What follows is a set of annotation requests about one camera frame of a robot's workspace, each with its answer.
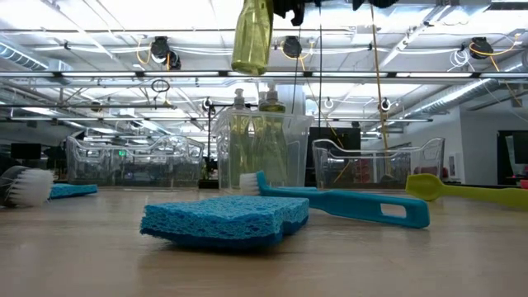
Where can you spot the blue cellulose sponge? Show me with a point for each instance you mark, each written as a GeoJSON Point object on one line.
{"type": "Point", "coordinates": [224, 220]}
{"type": "Point", "coordinates": [74, 190]}

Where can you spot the tall clear plastic bin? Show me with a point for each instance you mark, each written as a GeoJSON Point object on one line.
{"type": "Point", "coordinates": [297, 156]}

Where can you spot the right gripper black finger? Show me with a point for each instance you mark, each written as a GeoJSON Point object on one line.
{"type": "Point", "coordinates": [295, 10]}

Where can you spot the yellow-green dish brush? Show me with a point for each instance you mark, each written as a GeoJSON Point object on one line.
{"type": "Point", "coordinates": [429, 187]}

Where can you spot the black monitor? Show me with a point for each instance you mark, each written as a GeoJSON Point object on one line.
{"type": "Point", "coordinates": [25, 150]}

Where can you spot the black screen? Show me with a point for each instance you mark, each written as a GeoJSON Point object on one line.
{"type": "Point", "coordinates": [334, 138]}

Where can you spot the blue dish brush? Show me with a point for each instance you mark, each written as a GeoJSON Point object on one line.
{"type": "Point", "coordinates": [350, 204]}

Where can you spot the yellow soap pump bottle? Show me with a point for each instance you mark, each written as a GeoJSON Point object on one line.
{"type": "Point", "coordinates": [251, 41]}
{"type": "Point", "coordinates": [272, 108]}
{"type": "Point", "coordinates": [239, 101]}

